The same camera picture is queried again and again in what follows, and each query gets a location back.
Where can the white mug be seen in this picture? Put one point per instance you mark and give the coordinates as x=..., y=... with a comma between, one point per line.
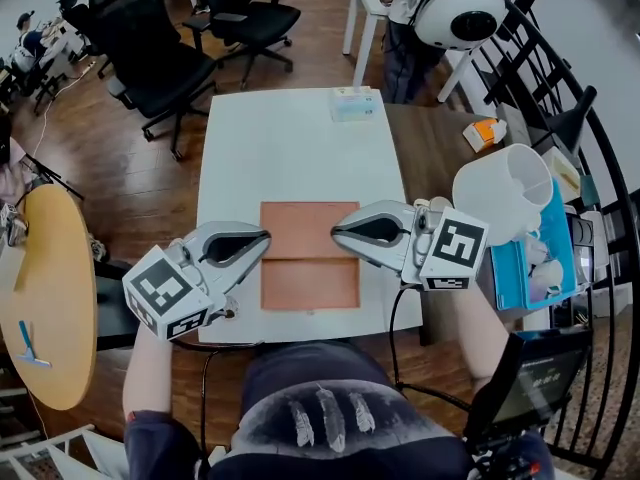
x=437, y=202

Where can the pale blue tissue pack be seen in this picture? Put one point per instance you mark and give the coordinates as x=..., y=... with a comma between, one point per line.
x=352, y=105

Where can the white table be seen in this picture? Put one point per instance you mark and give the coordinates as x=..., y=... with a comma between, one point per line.
x=455, y=78
x=365, y=43

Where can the white dome helmet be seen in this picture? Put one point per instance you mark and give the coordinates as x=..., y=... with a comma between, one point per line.
x=440, y=18

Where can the person's feather-print shirt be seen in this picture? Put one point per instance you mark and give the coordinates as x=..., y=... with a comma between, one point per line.
x=390, y=433

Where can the white lampshade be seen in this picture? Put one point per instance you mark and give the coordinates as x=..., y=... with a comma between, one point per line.
x=485, y=188

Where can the black curved metal railing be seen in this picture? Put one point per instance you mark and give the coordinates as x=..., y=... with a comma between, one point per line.
x=629, y=248

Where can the white cup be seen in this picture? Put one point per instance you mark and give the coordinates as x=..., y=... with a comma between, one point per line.
x=535, y=248
x=547, y=273

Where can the black desk lamp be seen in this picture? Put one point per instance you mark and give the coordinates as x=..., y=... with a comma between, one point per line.
x=575, y=123

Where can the orange and white small box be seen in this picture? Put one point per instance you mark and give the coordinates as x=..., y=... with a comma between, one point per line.
x=480, y=133

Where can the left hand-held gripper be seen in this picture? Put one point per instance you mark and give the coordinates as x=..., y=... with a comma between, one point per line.
x=165, y=288

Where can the person's left forearm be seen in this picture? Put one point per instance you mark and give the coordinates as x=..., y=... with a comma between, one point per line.
x=147, y=373

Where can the black tripod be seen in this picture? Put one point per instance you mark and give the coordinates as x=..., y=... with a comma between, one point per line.
x=50, y=173

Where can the black monitor screen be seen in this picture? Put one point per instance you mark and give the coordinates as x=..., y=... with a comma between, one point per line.
x=535, y=378

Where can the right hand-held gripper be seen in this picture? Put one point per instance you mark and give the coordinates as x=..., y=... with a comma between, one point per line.
x=455, y=248

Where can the blue plastic basket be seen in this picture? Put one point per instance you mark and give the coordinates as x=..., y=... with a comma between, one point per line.
x=510, y=278

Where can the round yellow table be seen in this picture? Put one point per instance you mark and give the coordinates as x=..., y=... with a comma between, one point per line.
x=55, y=278

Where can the blue squeegee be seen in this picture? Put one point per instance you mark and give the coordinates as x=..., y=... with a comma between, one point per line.
x=26, y=340

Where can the beige box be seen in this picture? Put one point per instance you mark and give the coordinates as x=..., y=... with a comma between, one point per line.
x=562, y=168

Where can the teal translucent plastic piece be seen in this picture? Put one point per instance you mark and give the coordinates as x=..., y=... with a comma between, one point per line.
x=589, y=190

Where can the black stool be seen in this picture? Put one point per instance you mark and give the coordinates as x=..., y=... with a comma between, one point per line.
x=112, y=308

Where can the person's right forearm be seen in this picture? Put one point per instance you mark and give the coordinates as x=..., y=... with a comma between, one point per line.
x=480, y=338

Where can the black office chair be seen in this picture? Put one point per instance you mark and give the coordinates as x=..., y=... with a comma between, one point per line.
x=250, y=18
x=150, y=58
x=80, y=18

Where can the grey cardboard box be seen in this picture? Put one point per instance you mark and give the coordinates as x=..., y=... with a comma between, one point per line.
x=515, y=123

